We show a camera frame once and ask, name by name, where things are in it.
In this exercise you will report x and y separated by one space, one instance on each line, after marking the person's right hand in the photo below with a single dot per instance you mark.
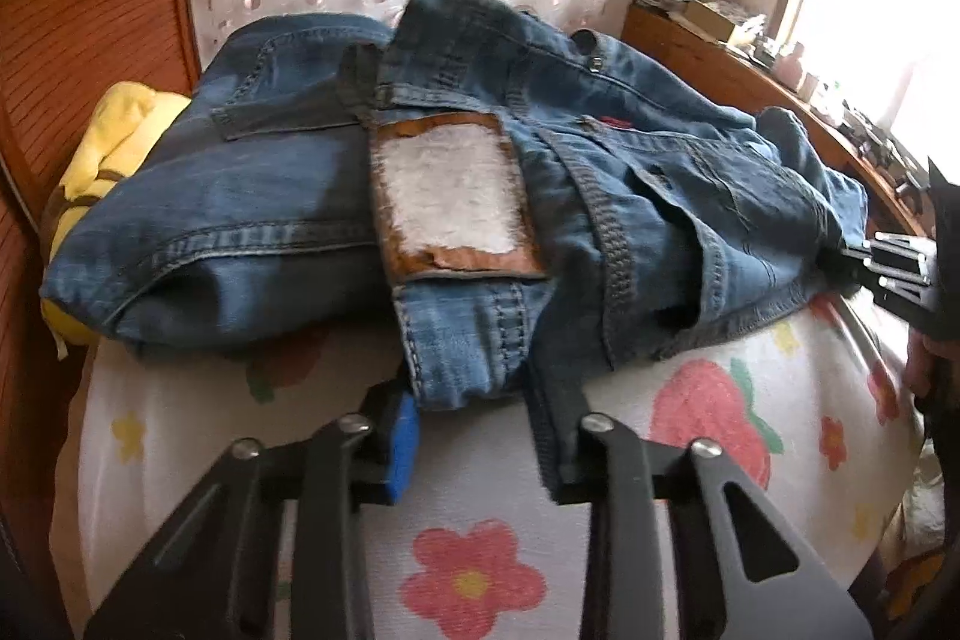
916 370

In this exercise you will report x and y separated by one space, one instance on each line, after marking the brown wooden desk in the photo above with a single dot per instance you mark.
720 78

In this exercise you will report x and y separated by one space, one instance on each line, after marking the white flower-print blanket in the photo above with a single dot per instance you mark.
480 572

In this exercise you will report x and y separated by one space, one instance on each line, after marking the yellow cloth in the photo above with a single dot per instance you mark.
127 123

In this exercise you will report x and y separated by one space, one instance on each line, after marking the cardboard box on desk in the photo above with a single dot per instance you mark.
716 19

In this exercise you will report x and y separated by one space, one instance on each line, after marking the brown ribbed wooden panel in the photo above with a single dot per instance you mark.
90 10

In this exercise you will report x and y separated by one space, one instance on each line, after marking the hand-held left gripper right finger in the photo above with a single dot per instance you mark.
622 482

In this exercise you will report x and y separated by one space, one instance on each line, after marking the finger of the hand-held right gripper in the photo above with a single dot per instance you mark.
900 254
904 295

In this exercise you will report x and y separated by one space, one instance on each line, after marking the blue denim pants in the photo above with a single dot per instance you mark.
262 197

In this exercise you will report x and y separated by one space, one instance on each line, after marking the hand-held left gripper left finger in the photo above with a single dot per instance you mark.
401 445

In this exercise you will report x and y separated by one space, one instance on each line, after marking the row of small bottles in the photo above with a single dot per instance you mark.
840 108

